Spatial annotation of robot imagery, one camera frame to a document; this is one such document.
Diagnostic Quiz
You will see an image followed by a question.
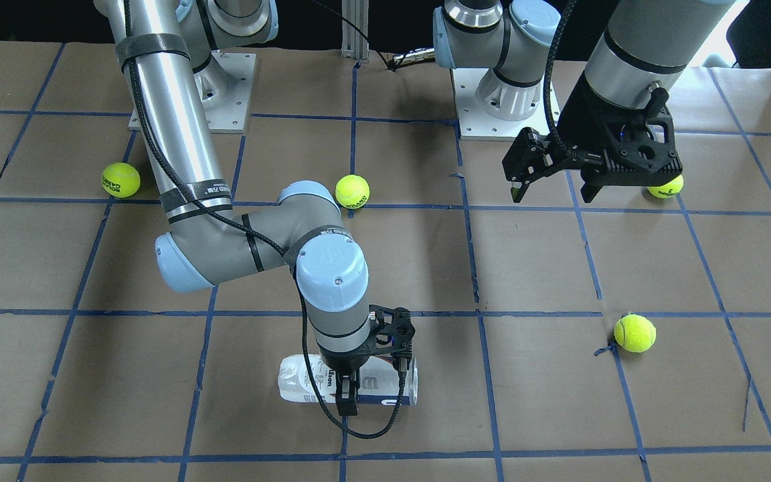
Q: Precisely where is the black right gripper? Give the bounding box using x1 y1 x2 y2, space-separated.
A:
319 305 416 417

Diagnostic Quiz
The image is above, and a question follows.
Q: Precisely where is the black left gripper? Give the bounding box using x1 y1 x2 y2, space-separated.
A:
502 80 683 204

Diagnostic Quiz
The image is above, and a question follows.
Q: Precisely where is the clear Wilson tennis ball can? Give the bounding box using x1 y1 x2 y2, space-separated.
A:
278 354 420 408

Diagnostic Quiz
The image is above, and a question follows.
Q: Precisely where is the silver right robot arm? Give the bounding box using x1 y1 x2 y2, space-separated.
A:
95 1 415 416

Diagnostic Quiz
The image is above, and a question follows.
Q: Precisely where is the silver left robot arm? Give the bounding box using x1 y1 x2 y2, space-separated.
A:
432 1 732 204

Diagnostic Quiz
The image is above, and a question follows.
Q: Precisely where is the yellow tennis ball near base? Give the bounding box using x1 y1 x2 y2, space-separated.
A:
647 175 685 199
101 162 141 198

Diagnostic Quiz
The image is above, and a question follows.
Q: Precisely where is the yellow tennis ball centre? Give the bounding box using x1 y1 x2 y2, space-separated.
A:
335 174 371 210

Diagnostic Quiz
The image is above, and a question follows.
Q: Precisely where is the yellow tennis ball by tape knot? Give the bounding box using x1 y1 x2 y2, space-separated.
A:
613 313 656 353

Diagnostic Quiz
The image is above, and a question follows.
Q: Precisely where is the brown paper table cover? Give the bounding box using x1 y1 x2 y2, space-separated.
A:
0 42 771 481

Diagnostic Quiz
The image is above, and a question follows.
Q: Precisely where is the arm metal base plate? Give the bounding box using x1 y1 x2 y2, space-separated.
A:
452 68 549 141
128 51 257 135

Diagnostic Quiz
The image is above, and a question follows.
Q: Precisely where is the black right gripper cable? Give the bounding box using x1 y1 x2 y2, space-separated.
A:
121 0 406 440

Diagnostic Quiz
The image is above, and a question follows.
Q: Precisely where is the aluminium frame post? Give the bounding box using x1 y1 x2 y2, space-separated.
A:
341 0 369 64

